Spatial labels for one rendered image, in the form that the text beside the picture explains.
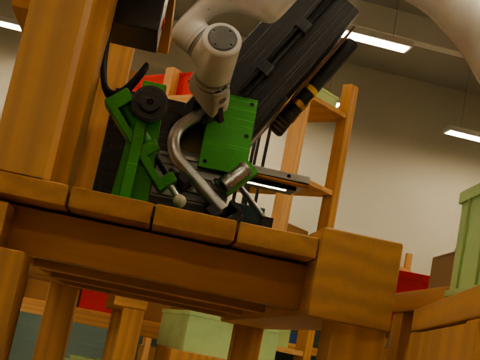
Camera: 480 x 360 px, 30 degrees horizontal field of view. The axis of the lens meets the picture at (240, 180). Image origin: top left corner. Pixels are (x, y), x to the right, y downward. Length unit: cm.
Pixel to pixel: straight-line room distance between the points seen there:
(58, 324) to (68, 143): 108
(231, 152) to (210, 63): 32
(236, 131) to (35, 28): 76
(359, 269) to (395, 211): 1037
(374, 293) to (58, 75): 63
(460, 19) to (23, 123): 90
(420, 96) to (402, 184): 124
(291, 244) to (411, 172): 1055
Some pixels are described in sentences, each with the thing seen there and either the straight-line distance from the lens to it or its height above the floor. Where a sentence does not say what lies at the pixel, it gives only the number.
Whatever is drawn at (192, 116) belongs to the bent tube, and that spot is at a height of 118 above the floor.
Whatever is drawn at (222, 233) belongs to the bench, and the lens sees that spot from 147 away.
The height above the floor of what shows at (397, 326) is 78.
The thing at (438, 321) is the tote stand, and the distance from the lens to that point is 118.
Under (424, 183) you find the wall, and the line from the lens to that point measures 1206.
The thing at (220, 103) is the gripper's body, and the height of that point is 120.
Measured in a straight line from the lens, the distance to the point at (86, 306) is 577.
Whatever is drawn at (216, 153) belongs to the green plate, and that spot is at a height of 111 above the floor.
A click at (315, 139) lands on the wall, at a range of 1170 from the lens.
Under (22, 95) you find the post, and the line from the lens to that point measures 152.
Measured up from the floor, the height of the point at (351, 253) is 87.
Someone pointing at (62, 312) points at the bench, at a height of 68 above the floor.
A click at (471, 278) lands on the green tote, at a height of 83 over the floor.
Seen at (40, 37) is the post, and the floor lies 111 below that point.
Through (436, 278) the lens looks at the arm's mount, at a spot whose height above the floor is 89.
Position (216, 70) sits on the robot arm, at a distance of 190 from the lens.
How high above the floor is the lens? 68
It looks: 10 degrees up
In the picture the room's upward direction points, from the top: 11 degrees clockwise
